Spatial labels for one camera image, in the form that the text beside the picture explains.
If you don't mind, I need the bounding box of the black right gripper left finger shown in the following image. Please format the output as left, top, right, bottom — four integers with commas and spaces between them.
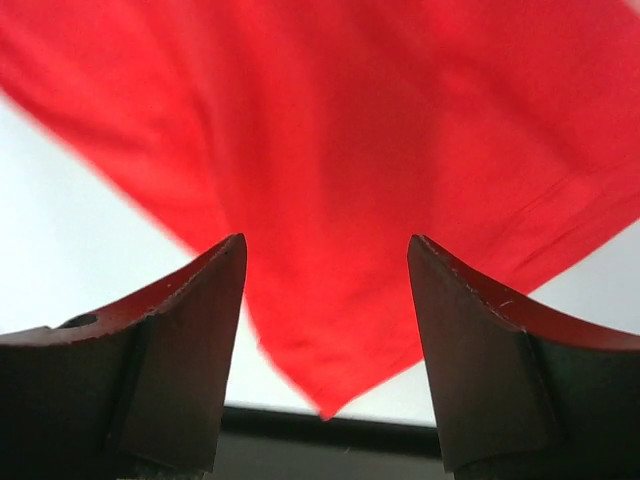
1, 234, 247, 479

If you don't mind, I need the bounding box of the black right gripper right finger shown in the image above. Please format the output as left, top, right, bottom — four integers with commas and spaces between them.
407, 235, 639, 479

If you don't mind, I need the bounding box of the red tank top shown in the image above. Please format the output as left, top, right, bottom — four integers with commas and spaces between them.
1, 1, 639, 418

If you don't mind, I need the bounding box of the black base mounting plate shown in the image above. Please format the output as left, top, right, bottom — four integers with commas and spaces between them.
205, 407, 452, 480

